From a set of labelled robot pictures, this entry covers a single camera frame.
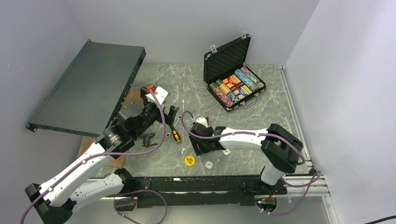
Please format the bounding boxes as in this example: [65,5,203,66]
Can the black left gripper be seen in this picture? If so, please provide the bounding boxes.
[132,88,179,139]

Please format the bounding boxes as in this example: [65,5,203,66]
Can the yellow round blind button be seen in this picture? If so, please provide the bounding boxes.
[184,155,196,167]

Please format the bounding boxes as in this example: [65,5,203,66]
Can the white poker chip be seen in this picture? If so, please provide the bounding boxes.
[222,149,231,156]
[205,161,213,169]

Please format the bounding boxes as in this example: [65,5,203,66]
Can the blue playing card deck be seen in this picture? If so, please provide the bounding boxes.
[233,85,252,99]

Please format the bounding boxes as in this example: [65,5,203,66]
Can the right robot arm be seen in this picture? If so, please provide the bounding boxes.
[188,122,305,194]

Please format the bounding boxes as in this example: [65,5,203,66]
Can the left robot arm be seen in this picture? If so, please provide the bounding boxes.
[25,102,179,224]

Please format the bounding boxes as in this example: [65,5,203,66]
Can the black poker set case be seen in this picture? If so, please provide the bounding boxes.
[203,31,267,112]

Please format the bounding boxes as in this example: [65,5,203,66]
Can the yellow black screwdriver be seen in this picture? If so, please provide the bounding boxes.
[169,125,181,143]

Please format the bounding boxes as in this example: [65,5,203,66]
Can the silver ratchet wrench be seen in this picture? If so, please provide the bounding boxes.
[166,116,182,141]

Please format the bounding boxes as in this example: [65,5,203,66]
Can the black clamp tool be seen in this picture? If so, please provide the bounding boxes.
[138,132,158,147]

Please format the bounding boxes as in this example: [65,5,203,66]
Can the brown wooden board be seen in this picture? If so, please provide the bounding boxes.
[78,90,142,168]

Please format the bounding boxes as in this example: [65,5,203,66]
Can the red playing card deck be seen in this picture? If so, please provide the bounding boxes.
[222,74,241,88]

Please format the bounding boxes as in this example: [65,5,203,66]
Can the red dice row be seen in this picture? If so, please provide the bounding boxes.
[230,82,245,91]

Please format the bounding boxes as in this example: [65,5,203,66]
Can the dark rack server chassis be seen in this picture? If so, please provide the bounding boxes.
[26,41,146,137]

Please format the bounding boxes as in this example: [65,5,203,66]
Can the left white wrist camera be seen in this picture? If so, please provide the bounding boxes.
[146,85,169,105]

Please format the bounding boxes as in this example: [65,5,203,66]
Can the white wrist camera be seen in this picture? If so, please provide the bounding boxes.
[196,117,209,128]
[146,85,169,105]

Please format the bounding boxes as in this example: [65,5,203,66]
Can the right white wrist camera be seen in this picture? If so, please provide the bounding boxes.
[196,117,209,128]

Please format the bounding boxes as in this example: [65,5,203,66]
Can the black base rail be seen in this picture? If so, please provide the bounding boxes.
[90,168,318,208]

